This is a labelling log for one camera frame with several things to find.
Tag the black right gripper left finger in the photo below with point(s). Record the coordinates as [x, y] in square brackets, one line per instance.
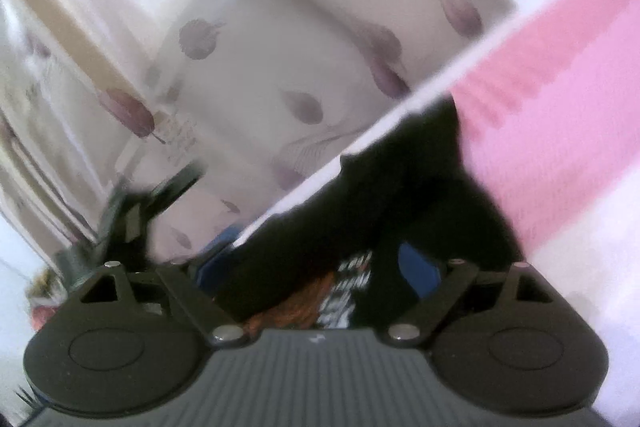
[124, 343]

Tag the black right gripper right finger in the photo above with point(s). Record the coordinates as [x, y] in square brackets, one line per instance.
[506, 341]

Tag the black printed t-shirt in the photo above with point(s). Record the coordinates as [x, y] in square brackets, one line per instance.
[408, 189]

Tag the beige leaf print curtain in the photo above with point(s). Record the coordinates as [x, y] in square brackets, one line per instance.
[262, 92]

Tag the pink white checked bedsheet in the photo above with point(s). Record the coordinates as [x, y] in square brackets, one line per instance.
[550, 119]

